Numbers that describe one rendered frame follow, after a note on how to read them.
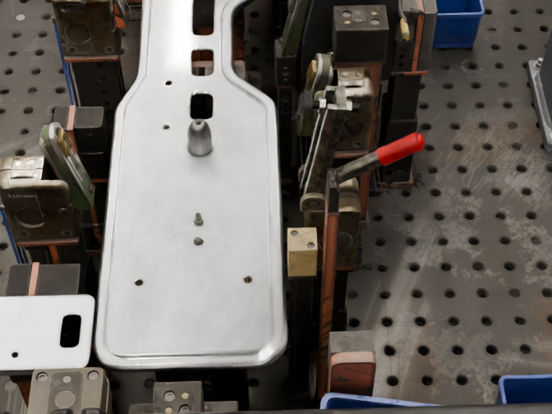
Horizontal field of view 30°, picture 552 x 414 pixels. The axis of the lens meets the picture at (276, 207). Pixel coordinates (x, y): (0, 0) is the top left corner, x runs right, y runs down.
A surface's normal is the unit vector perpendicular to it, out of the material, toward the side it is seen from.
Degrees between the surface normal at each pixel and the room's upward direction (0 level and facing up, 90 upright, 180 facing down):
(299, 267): 90
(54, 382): 0
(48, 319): 0
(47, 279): 0
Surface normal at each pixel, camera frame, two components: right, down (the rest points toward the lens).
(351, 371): 0.03, 0.78
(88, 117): 0.00, -0.62
